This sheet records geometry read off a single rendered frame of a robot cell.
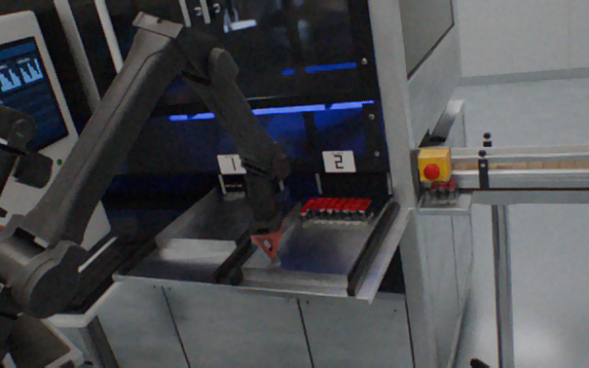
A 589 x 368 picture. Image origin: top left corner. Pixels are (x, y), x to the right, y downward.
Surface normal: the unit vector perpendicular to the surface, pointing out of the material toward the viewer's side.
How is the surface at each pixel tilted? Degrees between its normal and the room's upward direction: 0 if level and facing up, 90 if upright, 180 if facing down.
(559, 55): 90
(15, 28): 90
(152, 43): 47
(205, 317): 90
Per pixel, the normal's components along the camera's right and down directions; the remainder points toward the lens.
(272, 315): -0.38, 0.42
